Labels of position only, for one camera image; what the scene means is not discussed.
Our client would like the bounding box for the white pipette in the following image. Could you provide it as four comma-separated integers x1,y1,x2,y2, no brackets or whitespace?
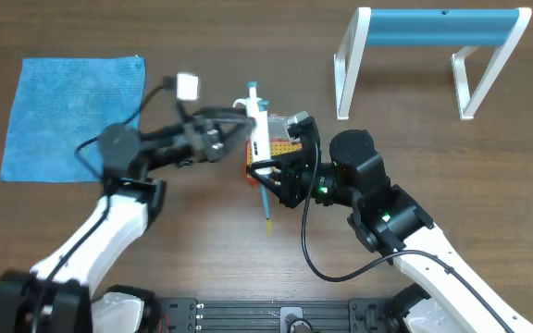
232,80,275,239

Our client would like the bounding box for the blue cloth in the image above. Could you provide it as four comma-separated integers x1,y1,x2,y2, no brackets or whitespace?
0,55,148,184

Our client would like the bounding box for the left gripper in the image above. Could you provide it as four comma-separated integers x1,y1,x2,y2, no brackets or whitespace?
180,106,256,164

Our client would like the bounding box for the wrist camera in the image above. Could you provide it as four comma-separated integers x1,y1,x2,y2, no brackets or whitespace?
176,72,201,102
285,110,310,139

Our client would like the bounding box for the white and blue stand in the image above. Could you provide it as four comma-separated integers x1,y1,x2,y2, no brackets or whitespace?
333,6,533,122

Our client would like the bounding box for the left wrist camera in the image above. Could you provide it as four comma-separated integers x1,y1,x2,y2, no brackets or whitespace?
176,72,201,102

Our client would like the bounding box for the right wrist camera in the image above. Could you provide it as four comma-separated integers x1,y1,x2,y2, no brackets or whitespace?
285,110,310,139

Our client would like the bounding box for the mounting rail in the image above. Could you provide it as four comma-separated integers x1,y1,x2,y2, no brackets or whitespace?
155,296,404,333

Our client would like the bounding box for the red and yellow tip box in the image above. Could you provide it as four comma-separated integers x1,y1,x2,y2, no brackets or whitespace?
244,114,305,187

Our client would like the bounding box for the black cable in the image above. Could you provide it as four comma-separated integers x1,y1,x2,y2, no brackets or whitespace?
74,75,179,184
299,138,440,283

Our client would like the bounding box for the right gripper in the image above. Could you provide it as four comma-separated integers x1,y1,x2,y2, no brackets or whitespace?
246,152,324,210

